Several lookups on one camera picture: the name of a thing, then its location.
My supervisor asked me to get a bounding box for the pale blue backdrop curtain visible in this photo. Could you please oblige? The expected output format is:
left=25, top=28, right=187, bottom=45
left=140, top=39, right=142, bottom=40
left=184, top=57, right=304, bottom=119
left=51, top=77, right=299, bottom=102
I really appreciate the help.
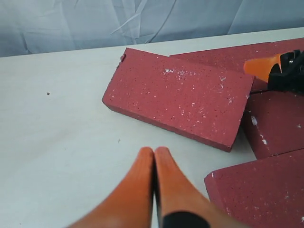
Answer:
left=0, top=0, right=304, bottom=57

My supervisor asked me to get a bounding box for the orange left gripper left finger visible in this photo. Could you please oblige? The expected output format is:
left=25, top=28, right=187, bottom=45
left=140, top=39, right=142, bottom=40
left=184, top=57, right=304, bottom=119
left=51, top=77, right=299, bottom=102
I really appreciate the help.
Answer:
left=70, top=147, right=153, bottom=228

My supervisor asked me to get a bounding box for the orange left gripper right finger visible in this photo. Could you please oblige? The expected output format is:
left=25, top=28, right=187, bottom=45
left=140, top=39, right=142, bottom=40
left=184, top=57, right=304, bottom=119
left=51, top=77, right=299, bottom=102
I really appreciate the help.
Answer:
left=154, top=147, right=240, bottom=228

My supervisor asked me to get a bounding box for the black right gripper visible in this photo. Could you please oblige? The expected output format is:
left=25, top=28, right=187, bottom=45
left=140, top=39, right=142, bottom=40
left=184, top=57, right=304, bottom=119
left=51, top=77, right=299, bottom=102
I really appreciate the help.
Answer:
left=243, top=49, right=304, bottom=94

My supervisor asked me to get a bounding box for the red brick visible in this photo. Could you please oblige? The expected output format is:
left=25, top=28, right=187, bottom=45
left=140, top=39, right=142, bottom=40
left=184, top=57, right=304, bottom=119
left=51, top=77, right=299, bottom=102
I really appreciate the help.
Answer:
left=170, top=38, right=304, bottom=92
left=204, top=150, right=304, bottom=228
left=102, top=48, right=254, bottom=152
left=241, top=92, right=304, bottom=159

